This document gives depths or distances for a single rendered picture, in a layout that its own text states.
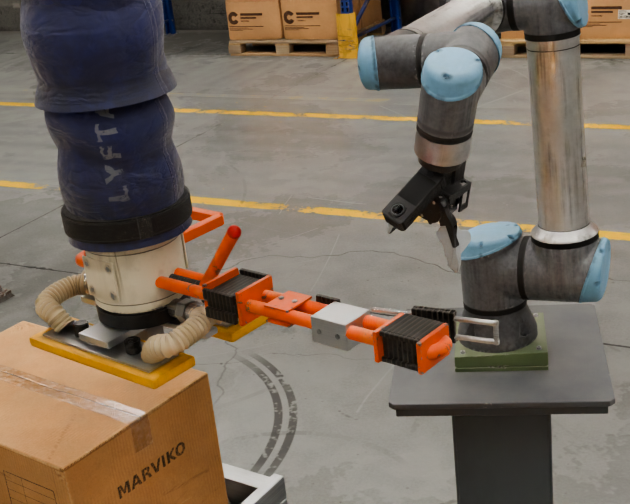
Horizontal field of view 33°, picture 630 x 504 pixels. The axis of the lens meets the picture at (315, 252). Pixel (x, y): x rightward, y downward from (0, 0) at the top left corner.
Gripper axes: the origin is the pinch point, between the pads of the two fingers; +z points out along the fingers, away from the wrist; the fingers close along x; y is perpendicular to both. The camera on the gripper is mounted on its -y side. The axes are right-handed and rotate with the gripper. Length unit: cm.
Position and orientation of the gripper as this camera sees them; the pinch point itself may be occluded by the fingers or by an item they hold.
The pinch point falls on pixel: (419, 255)
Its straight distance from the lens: 185.1
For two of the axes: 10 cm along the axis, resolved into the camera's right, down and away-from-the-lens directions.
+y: 6.9, -4.3, 5.8
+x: -7.3, -4.6, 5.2
